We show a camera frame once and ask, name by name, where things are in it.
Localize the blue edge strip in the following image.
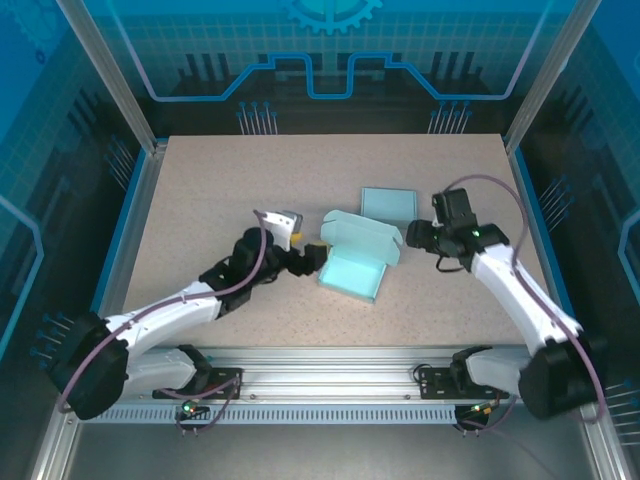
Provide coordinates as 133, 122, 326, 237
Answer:
87, 149, 147, 324
508, 148, 574, 304

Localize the blue circuit print panel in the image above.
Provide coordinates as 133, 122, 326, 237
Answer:
0, 0, 151, 480
519, 0, 640, 416

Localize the small connector with green light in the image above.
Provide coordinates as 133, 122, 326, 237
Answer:
457, 398, 504, 419
175, 394, 211, 419

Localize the blue gear print panel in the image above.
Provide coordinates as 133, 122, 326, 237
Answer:
59, 0, 601, 139

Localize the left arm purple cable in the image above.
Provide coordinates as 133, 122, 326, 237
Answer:
58, 209, 266, 436

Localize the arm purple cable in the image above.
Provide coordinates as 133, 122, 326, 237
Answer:
58, 209, 266, 436
442, 173, 609, 437

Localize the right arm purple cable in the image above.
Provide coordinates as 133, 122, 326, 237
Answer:
442, 173, 609, 437

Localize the aluminium frame rail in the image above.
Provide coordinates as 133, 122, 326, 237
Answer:
62, 344, 601, 407

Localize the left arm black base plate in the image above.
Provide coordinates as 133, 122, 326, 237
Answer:
152, 367, 246, 401

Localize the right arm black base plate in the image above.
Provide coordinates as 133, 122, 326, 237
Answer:
417, 366, 511, 401

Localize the slotted grey cable duct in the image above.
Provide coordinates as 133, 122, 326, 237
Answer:
78, 405, 474, 427

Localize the aluminium frame post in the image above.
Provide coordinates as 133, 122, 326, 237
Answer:
54, 0, 169, 157
502, 0, 604, 157

